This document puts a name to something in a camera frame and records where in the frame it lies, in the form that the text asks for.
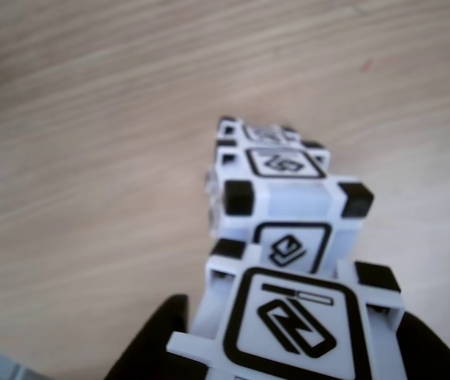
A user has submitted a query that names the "white cube check-diamond symbol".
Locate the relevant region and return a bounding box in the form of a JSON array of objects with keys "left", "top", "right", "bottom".
[{"left": 203, "top": 139, "right": 375, "bottom": 278}]

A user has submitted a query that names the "white cube crossed-lines symbol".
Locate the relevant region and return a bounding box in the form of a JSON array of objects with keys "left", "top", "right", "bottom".
[{"left": 215, "top": 115, "right": 303, "bottom": 146}]

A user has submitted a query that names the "white cube zigzag symbol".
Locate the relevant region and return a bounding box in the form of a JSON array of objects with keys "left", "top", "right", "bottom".
[{"left": 165, "top": 239, "right": 404, "bottom": 380}]

